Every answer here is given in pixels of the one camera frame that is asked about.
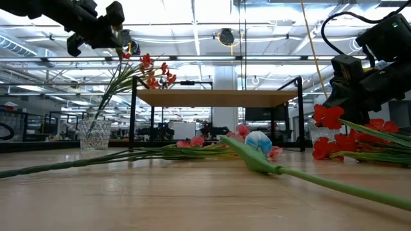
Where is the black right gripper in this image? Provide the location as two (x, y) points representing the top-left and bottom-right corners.
(322, 62), (411, 126)

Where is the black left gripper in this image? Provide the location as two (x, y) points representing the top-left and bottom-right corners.
(57, 0), (125, 57)

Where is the red flower spray with grass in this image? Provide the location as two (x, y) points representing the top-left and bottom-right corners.
(85, 52), (178, 137)
(311, 103), (411, 165)

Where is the white tulip stem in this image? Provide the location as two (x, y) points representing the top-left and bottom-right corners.
(219, 130), (411, 213)

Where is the wooden shelf with black legs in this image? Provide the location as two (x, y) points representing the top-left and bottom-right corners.
(128, 76), (306, 153)

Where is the pink tulip stem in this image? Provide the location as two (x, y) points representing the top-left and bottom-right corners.
(189, 135), (206, 149)

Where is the pink blossom spray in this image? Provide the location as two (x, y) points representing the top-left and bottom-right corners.
(0, 124), (284, 180)

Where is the black perforated computer case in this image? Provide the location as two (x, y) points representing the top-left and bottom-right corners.
(245, 107), (292, 123)

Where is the white board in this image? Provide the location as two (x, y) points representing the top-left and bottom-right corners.
(173, 121), (197, 141)

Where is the black ceiling cord reel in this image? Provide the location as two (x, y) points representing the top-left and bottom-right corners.
(121, 29), (141, 56)
(217, 28), (239, 56)

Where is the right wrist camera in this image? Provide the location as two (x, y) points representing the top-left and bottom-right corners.
(330, 54), (365, 85)

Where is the yellow hanging cable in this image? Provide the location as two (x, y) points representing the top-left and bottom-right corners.
(300, 0), (329, 99)

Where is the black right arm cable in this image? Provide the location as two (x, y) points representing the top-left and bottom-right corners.
(320, 0), (411, 55)

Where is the black hanging cable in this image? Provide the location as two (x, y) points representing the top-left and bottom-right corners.
(244, 0), (248, 126)
(238, 0), (241, 128)

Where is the black metal workstation frame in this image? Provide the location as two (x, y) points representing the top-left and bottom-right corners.
(21, 110), (109, 142)

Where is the black metal table frame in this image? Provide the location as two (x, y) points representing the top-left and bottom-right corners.
(0, 140), (314, 153)

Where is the black hose loop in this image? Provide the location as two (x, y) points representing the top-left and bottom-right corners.
(0, 123), (16, 142)

